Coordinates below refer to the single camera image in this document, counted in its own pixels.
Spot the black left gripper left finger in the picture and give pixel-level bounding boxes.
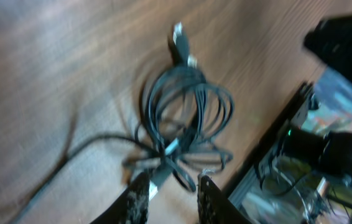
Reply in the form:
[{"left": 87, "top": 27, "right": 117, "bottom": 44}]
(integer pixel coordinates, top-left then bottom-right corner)
[{"left": 91, "top": 172, "right": 150, "bottom": 224}]

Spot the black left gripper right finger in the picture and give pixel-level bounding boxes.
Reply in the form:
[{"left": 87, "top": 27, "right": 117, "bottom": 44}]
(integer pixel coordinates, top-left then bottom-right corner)
[{"left": 197, "top": 174, "right": 251, "bottom": 224}]

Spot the thin black USB cable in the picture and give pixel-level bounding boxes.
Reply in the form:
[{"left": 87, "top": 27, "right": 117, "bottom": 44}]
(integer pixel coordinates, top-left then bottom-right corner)
[{"left": 7, "top": 133, "right": 195, "bottom": 224}]

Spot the black USB cable with tag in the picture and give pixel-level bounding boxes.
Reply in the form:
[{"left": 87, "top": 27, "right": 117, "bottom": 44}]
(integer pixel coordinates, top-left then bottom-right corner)
[{"left": 123, "top": 21, "right": 235, "bottom": 202}]

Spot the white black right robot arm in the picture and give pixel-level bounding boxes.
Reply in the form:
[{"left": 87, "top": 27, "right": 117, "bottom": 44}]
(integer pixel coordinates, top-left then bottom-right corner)
[{"left": 278, "top": 15, "right": 352, "bottom": 187}]

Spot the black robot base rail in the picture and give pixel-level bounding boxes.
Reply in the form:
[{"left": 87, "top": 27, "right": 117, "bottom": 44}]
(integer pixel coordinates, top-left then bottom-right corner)
[{"left": 223, "top": 82, "right": 314, "bottom": 208}]

